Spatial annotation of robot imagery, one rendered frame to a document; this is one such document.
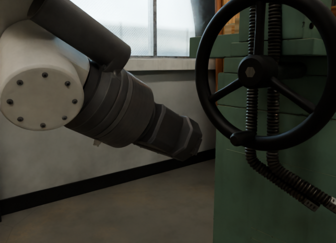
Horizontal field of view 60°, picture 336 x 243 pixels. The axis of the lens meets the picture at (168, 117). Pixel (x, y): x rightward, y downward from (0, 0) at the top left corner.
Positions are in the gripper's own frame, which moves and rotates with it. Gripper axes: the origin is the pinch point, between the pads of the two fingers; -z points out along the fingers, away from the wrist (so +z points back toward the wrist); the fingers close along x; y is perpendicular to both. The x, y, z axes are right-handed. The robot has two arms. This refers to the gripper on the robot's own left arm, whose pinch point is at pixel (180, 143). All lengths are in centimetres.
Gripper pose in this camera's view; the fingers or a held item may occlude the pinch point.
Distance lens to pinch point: 43.9
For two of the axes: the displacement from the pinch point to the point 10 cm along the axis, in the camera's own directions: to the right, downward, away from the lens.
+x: 6.9, 1.4, -7.1
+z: -6.3, -3.8, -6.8
